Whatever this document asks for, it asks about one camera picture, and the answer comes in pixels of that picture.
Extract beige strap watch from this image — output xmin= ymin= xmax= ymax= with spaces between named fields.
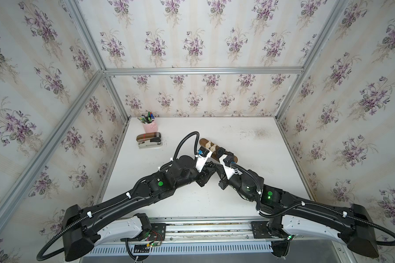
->
xmin=205 ymin=141 xmax=217 ymax=153

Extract brown wooden watch stand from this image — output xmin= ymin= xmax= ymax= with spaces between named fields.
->
xmin=199 ymin=138 xmax=238 ymax=163

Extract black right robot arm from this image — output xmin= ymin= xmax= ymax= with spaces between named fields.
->
xmin=216 ymin=163 xmax=395 ymax=258

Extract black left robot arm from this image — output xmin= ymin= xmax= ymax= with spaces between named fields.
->
xmin=36 ymin=131 xmax=216 ymax=261

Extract brown and white stapler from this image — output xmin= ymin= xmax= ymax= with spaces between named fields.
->
xmin=136 ymin=132 xmax=162 ymax=149

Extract pink pen cup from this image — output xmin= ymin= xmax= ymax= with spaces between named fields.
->
xmin=142 ymin=121 xmax=158 ymax=133

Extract pens in cup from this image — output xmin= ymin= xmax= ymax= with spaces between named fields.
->
xmin=137 ymin=111 xmax=155 ymax=124

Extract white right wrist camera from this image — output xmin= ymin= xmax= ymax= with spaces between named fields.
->
xmin=219 ymin=155 xmax=239 ymax=179

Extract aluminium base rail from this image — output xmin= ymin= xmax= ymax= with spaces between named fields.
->
xmin=70 ymin=215 xmax=345 ymax=245

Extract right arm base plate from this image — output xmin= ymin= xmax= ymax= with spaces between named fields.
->
xmin=251 ymin=219 xmax=295 ymax=241

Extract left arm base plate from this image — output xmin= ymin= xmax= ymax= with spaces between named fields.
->
xmin=120 ymin=223 xmax=167 ymax=243

